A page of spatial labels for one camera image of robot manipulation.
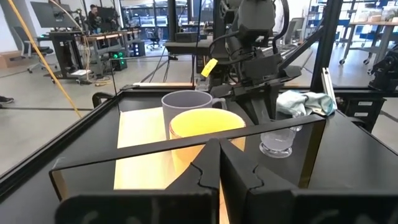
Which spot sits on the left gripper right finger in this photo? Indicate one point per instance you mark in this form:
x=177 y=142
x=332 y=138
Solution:
x=242 y=171

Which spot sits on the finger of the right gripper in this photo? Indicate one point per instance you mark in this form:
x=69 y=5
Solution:
x=273 y=99
x=255 y=109

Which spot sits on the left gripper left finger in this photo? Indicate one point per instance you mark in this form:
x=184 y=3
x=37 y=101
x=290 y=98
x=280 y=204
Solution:
x=205 y=168

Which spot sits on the grey mug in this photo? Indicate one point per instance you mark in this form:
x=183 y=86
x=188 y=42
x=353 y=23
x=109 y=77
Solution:
x=183 y=101

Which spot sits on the black background robot arm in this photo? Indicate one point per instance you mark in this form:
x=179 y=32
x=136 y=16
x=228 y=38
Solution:
x=385 y=71

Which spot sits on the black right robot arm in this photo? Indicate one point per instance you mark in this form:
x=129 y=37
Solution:
x=255 y=18

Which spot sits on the light blue cloth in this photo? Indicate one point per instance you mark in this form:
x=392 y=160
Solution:
x=308 y=102

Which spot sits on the yellow tag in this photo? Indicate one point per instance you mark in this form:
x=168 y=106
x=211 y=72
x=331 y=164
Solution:
x=209 y=68

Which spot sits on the aluminium extrusion bar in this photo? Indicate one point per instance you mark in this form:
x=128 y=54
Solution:
x=328 y=87

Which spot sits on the wooden cutting board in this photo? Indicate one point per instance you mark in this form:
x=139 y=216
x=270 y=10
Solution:
x=140 y=149

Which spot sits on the black drawer unit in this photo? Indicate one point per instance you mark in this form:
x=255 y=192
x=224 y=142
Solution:
x=360 y=109

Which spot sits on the wooden table on casters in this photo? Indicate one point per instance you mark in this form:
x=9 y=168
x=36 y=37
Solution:
x=373 y=25

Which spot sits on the computer tower with green lights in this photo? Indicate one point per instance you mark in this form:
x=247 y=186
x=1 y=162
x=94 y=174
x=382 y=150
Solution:
x=118 y=60

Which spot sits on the person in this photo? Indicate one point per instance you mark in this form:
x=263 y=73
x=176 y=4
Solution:
x=93 y=18

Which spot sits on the black desk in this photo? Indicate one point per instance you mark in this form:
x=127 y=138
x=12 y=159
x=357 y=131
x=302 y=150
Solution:
x=65 y=46

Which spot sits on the person's shoe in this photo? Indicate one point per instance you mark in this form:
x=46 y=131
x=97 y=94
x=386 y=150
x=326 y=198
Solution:
x=6 y=100

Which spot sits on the black office chair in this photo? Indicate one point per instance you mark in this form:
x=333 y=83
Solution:
x=31 y=49

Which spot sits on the dark monitor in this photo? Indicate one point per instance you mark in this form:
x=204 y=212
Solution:
x=49 y=14

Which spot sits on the cardboard box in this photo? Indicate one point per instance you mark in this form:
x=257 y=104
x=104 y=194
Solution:
x=9 y=59

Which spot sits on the black rig post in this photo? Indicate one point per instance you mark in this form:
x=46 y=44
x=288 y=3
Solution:
x=326 y=37

